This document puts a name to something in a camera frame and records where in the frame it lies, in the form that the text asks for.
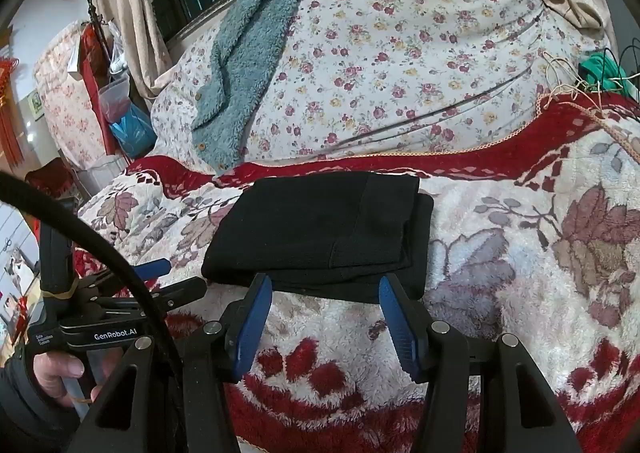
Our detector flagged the black pants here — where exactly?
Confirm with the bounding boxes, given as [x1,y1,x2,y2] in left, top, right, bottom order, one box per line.
[201,172,434,303]

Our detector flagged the person's left hand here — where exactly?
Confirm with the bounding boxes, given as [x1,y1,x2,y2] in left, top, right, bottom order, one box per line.
[32,351,85,407]

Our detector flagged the dark jacket sleeve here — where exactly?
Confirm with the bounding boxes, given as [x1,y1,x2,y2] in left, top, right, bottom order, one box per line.
[0,346,79,453]

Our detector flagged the blue plastic bag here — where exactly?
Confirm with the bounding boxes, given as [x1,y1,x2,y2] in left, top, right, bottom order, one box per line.
[110,103,156,160]

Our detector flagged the red white floral blanket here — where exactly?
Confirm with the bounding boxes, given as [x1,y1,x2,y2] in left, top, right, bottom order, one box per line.
[80,94,639,452]

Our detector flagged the clear plastic container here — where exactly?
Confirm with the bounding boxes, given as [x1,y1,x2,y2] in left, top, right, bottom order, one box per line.
[99,74,131,124]

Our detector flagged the floral covered furniture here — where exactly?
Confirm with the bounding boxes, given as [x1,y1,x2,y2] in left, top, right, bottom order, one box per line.
[32,21,106,170]

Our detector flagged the teal fleece jacket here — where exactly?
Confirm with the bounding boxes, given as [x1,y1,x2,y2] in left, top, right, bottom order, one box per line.
[191,0,301,173]

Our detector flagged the beige curtain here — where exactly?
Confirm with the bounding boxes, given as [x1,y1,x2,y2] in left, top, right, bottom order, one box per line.
[96,0,174,101]

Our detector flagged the floral quilt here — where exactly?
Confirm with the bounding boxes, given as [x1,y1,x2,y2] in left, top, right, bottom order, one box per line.
[150,0,614,174]

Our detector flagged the green cloth item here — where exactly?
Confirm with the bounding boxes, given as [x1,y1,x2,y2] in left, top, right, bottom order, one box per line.
[578,52,627,91]

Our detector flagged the black cable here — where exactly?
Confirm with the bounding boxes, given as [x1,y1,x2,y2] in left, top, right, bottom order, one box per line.
[0,171,181,384]

